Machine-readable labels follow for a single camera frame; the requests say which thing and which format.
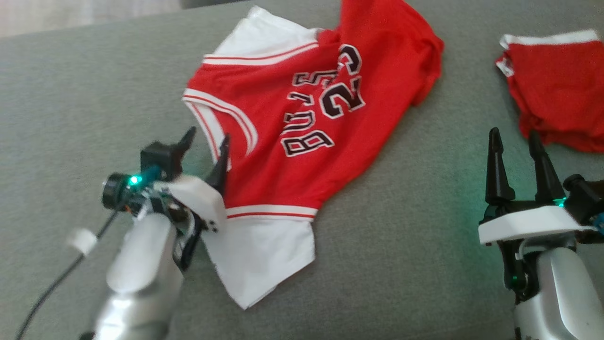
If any red white basketball jersey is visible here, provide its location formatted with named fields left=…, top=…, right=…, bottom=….
left=183, top=0, right=445, bottom=310

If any red basketball shorts white trim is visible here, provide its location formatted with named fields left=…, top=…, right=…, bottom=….
left=495, top=29, right=604, bottom=153

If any white cable clip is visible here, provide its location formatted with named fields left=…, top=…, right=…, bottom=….
left=66, top=229, right=99, bottom=256

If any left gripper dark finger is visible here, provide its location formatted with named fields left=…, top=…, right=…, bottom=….
left=177, top=126, right=197, bottom=161
left=205, top=134, right=232, bottom=194

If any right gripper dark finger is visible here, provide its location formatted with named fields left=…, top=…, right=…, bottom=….
left=485, top=127, right=516, bottom=204
left=528, top=131, right=567, bottom=204

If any blue left camera connector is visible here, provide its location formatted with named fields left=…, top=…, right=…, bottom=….
left=138, top=165, right=162, bottom=186

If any grey fabric sofa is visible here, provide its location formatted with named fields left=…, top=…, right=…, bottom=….
left=0, top=0, right=604, bottom=340

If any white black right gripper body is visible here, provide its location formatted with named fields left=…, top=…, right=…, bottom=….
left=478, top=200, right=597, bottom=298

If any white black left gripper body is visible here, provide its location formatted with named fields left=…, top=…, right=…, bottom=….
left=163, top=175, right=228, bottom=271

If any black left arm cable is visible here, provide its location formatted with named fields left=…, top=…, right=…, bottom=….
left=14, top=210, right=119, bottom=340

